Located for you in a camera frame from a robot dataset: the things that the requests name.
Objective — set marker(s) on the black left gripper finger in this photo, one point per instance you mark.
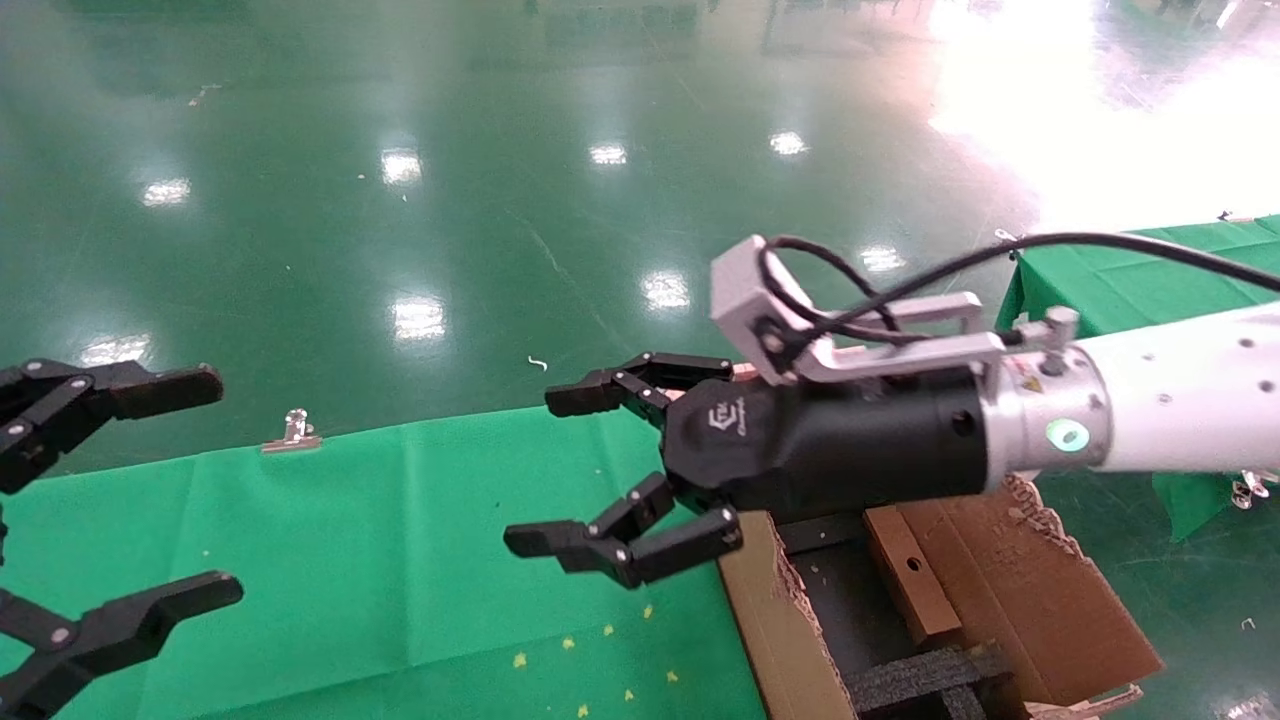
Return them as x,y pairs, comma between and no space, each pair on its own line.
130,625
150,390

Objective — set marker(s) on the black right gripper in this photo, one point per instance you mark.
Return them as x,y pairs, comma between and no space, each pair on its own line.
850,440

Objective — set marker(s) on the small brown cardboard box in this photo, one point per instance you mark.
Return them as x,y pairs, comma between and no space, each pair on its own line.
915,580

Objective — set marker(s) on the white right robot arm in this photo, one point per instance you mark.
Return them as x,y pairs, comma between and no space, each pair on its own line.
1180,400

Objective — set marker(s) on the large open cardboard carton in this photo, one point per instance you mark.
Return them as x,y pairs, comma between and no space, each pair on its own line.
1040,600

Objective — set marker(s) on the silver metal binder clip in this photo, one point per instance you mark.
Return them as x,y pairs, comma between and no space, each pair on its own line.
292,435
1008,240
1255,488

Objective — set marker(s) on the green work tablecloth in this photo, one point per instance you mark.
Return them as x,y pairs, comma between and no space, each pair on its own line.
400,560

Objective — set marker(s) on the black foam cross insert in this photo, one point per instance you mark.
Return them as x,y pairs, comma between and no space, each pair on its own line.
920,675

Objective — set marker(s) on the green neighbour tablecloth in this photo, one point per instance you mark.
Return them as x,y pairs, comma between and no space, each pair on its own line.
1150,285

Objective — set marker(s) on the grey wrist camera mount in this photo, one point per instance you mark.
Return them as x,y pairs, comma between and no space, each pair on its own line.
740,285

